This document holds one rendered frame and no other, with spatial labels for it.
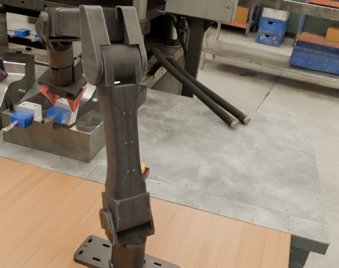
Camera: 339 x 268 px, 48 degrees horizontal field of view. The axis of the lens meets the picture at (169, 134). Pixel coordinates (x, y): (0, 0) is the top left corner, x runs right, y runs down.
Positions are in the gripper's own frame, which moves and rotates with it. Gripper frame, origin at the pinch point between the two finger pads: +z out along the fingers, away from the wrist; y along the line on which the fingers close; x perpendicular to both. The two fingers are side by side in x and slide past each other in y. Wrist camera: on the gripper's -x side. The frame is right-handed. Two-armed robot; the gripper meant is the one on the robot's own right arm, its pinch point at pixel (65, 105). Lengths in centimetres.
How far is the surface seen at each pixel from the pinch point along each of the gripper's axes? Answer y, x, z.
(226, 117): -40, -37, 21
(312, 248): -69, 11, 5
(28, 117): 8.3, 4.7, 4.0
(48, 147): 2.6, 6.4, 11.7
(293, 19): -98, -605, 274
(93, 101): 0.1, -16.0, 12.7
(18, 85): 28.7, -17.2, 18.9
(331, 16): -107, -324, 113
